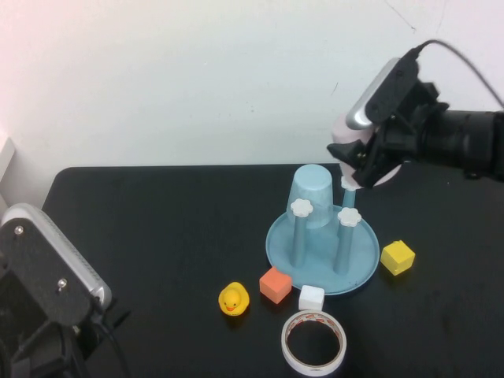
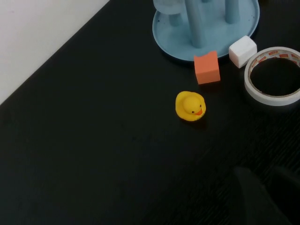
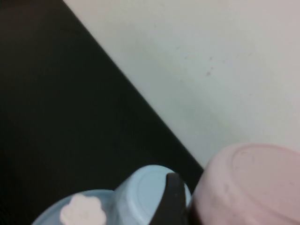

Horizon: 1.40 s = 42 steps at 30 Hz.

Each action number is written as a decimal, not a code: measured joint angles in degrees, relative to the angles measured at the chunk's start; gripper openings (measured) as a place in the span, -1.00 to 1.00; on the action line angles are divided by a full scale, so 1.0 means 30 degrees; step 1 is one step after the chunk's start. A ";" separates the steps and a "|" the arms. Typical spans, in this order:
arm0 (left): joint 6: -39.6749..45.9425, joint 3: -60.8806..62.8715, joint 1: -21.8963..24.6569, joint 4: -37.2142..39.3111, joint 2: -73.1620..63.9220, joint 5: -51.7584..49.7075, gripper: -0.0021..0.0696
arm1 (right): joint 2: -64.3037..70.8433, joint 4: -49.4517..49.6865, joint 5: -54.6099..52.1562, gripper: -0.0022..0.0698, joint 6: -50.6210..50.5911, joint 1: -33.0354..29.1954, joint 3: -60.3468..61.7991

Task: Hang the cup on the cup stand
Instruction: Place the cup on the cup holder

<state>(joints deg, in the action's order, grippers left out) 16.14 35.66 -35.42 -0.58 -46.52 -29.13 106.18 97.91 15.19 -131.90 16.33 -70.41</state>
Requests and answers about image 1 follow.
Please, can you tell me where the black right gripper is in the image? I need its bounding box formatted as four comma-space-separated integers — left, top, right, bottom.
326, 80, 450, 191

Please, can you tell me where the black camera cable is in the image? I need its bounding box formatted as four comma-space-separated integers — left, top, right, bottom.
412, 39, 504, 110
93, 309, 133, 378

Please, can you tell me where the black left camera cable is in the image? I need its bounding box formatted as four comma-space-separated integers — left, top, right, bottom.
93, 309, 133, 378

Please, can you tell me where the black right camera cable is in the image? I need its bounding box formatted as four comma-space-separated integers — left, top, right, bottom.
412, 39, 504, 110

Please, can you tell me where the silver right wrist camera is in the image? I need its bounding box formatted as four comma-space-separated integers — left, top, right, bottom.
345, 50, 421, 130

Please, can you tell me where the orange foam cube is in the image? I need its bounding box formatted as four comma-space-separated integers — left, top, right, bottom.
258, 266, 293, 304

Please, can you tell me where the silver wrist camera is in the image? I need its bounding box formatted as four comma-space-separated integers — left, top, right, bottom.
0, 202, 113, 328
345, 50, 421, 130

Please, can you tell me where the white double-sided tape roll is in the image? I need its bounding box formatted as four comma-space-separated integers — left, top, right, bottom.
280, 309, 348, 376

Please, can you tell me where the blue cup stand with pegs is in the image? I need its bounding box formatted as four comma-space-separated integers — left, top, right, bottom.
265, 175, 381, 297

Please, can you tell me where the pink plastic cup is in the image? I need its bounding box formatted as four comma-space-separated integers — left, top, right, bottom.
332, 112, 402, 188

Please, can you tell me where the yellow foam cube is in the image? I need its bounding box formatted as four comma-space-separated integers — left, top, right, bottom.
380, 239, 417, 276

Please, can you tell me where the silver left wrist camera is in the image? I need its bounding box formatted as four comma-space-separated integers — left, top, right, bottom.
0, 202, 113, 328

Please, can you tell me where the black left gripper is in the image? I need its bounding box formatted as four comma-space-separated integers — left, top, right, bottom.
0, 321, 90, 378

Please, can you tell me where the yellow rubber duck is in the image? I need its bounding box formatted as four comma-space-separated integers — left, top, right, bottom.
217, 281, 250, 317

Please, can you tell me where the white foam cube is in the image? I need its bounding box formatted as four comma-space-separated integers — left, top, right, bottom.
298, 285, 326, 312

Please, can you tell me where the light blue plastic cup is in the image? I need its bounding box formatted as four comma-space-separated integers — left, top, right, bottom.
283, 164, 335, 231

